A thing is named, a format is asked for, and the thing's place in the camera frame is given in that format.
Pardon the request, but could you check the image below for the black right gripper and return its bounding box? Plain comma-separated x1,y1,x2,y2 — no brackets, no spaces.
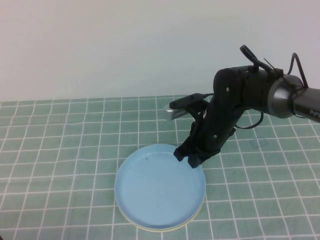
173,96,245,169

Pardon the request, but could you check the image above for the light blue round plate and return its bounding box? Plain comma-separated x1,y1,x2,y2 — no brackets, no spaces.
114,143,207,226

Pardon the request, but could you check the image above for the white round plate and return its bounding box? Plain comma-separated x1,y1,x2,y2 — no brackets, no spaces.
119,201,207,233

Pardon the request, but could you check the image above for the green checkered tablecloth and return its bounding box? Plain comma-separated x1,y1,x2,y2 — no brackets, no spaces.
0,94,320,240

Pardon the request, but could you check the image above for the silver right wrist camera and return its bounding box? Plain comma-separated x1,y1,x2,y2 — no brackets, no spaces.
162,93,210,121

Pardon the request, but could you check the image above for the black cable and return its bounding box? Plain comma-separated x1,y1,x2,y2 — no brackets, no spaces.
233,111,265,131
239,44,309,89

